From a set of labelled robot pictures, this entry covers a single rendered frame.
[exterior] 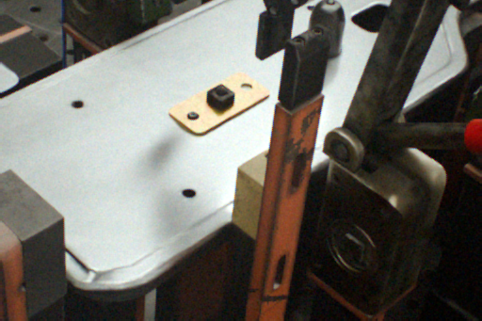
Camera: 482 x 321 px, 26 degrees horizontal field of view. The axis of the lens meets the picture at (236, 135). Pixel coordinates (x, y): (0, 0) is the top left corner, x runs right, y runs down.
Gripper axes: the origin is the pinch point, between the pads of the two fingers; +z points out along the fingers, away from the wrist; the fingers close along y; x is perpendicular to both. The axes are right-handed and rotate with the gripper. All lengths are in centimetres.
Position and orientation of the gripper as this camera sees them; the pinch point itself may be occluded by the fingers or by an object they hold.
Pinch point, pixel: (229, 13)
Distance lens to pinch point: 77.4
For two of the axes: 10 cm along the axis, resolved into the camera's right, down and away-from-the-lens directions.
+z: -0.8, 7.6, 6.5
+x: -7.1, 4.2, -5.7
